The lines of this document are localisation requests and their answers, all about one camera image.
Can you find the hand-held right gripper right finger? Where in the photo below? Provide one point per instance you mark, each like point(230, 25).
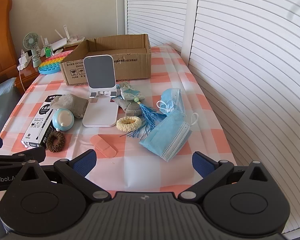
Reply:
point(202, 165)

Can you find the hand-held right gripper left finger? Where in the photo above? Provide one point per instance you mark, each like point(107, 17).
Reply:
point(86, 163)

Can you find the beige adhesive bandage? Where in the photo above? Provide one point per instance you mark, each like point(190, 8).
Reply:
point(105, 147)

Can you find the brown hair scrunchie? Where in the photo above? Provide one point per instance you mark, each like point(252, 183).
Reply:
point(50, 143)

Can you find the blue face mask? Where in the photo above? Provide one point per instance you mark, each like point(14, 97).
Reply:
point(165, 135)
point(173, 100)

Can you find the blue round plush toy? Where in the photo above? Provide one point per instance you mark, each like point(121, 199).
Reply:
point(62, 120)

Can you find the cream hair scrunchie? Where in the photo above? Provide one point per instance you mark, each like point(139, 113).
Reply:
point(120, 124)

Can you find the grey fabric pouch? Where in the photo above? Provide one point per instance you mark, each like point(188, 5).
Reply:
point(70, 105)

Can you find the brown cardboard box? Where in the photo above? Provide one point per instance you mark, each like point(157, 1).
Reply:
point(130, 62)

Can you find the black and white pen box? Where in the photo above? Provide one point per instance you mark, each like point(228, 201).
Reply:
point(38, 122)

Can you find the blue bedding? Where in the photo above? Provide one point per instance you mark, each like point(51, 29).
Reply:
point(2, 105)

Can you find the wooden nightstand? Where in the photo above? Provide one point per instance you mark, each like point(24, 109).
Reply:
point(27, 76)

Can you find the floral sachet with blue tassel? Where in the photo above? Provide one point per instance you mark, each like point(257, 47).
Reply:
point(128, 92)

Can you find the white power strip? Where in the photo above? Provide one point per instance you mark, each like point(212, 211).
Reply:
point(25, 60)

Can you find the white phone stand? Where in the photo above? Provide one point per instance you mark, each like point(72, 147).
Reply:
point(101, 72)

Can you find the rainbow pop bubble toy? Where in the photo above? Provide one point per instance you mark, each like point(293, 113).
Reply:
point(52, 63)

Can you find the wooden bed headboard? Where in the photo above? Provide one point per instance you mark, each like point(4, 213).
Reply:
point(1, 42)

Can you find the green bottle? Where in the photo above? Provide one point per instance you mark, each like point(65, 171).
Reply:
point(48, 51)

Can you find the white louvered closet door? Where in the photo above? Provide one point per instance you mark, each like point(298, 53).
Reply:
point(252, 67)
point(160, 10)

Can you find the green handheld fan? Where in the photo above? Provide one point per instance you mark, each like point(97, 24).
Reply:
point(31, 40)

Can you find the white flat device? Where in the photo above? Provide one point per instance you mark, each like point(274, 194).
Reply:
point(76, 40)

